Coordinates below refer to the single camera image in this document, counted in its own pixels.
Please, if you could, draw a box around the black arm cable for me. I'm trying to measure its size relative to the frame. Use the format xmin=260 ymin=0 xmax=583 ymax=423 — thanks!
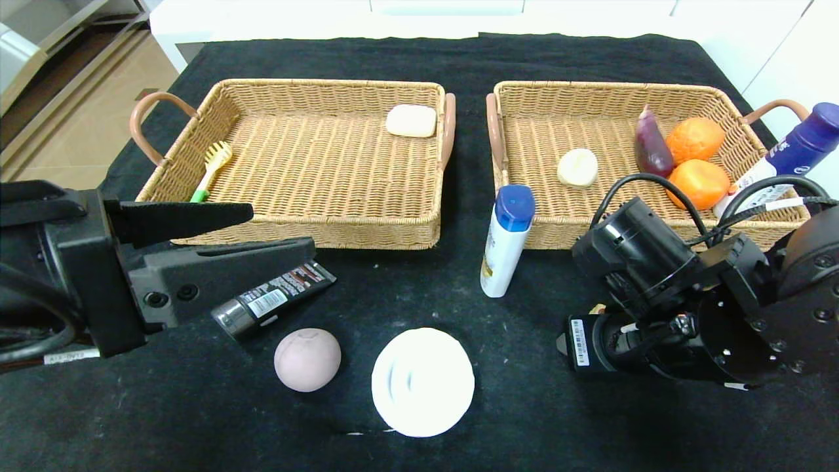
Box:
xmin=714 ymin=176 xmax=837 ymax=230
xmin=0 ymin=262 xmax=101 ymax=369

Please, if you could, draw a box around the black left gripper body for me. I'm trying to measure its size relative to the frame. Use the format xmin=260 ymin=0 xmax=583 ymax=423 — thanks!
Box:
xmin=0 ymin=187 xmax=147 ymax=359

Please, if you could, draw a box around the black tablecloth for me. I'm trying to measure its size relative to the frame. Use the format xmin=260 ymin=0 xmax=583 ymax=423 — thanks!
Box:
xmin=0 ymin=34 xmax=839 ymax=472

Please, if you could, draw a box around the black right camera cable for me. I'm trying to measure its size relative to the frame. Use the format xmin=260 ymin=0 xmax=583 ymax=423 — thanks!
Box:
xmin=590 ymin=172 xmax=712 ymax=247

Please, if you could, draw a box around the white bottle with blue cap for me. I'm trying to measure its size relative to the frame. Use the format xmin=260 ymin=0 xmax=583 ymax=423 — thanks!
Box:
xmin=480 ymin=185 xmax=536 ymax=299

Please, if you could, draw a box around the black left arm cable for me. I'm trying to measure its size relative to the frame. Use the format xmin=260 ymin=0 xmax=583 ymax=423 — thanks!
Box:
xmin=0 ymin=262 xmax=101 ymax=369

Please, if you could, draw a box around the yellow green dish brush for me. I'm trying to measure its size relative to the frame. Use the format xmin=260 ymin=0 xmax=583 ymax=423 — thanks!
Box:
xmin=190 ymin=141 xmax=234 ymax=203

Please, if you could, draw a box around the cream toy bun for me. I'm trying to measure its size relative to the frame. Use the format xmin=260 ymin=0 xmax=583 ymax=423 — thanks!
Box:
xmin=557 ymin=148 xmax=599 ymax=189

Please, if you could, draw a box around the smooth orange fruit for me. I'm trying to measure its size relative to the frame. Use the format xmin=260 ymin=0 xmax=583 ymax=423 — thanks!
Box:
xmin=667 ymin=159 xmax=731 ymax=211

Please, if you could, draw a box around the white soap bar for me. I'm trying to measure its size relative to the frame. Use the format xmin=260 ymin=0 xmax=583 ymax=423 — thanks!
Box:
xmin=386 ymin=105 xmax=438 ymax=138

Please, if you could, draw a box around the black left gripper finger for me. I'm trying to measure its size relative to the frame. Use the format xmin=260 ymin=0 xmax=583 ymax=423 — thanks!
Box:
xmin=127 ymin=236 xmax=316 ymax=335
xmin=103 ymin=199 xmax=254 ymax=249

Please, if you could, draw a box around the pink round ball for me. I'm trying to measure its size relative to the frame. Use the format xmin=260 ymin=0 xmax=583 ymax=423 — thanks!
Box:
xmin=274 ymin=328 xmax=342 ymax=393

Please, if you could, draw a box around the black cosmetic tube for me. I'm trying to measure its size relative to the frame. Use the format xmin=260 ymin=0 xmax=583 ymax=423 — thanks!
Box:
xmin=210 ymin=261 xmax=338 ymax=340

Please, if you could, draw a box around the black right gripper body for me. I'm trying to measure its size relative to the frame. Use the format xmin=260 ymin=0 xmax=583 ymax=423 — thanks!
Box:
xmin=566 ymin=314 xmax=618 ymax=372

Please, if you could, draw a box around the grey metal shelf unit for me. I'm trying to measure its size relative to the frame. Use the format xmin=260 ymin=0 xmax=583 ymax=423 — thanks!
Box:
xmin=0 ymin=0 xmax=153 ymax=181

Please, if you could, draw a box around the purple toy eggplant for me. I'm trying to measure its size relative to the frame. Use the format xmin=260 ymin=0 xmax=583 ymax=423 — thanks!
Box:
xmin=634 ymin=106 xmax=674 ymax=179

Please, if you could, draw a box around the white bottle with purple cap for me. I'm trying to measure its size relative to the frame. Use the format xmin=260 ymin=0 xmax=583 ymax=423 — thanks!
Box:
xmin=712 ymin=102 xmax=839 ymax=220

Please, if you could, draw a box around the wicker basket with toy food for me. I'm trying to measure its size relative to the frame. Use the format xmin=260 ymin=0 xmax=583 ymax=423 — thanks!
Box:
xmin=486 ymin=81 xmax=811 ymax=252

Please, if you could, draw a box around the wicker basket with dish brush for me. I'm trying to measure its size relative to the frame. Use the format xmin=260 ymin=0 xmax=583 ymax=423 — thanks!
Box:
xmin=130 ymin=79 xmax=457 ymax=251

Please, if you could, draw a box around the rough orange fruit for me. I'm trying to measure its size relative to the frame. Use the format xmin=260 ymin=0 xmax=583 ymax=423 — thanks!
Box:
xmin=666 ymin=117 xmax=726 ymax=165

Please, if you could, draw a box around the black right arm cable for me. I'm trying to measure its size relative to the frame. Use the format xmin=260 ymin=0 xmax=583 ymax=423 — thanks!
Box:
xmin=714 ymin=176 xmax=837 ymax=230

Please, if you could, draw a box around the white round container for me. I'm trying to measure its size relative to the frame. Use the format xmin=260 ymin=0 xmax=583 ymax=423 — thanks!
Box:
xmin=371 ymin=328 xmax=475 ymax=438

